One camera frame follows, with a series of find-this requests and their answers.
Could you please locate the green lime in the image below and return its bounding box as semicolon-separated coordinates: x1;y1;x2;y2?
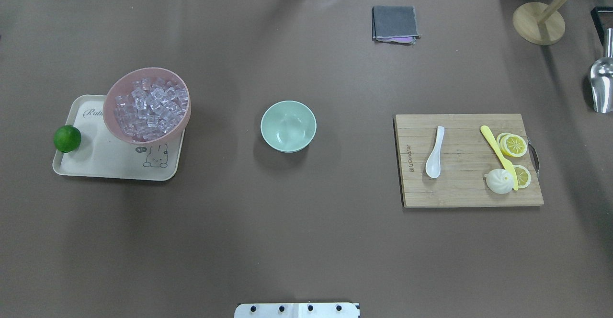
53;125;82;153

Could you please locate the metal ice scoop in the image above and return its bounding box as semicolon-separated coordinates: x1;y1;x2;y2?
590;28;613;114

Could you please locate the white ceramic spoon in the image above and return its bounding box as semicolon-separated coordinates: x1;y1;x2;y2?
425;125;445;179

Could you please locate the grey folded cloth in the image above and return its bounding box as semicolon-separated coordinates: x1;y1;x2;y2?
372;5;422;45

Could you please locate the mint green bowl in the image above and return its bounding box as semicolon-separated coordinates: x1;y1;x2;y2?
260;100;318;153

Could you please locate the white steamed bun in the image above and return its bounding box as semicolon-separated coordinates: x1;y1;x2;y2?
484;168;514;194

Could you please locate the wooden mug tree stand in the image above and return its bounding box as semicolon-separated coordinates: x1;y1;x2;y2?
512;0;567;45

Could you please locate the pink bowl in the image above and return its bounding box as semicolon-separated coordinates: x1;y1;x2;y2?
102;67;192;145

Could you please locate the upper lemon slice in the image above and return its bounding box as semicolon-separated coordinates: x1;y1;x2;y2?
496;132;528;158

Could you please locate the bamboo cutting board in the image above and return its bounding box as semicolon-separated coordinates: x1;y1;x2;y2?
394;114;544;207

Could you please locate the beige rabbit tray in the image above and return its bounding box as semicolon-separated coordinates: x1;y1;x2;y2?
52;95;184;181

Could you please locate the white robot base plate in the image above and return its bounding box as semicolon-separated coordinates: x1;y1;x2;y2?
234;302;361;318

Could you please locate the pile of clear ice cubes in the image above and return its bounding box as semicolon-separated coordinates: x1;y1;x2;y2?
112;77;190;142

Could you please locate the yellow plastic knife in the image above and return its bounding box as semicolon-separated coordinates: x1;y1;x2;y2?
480;125;519;191

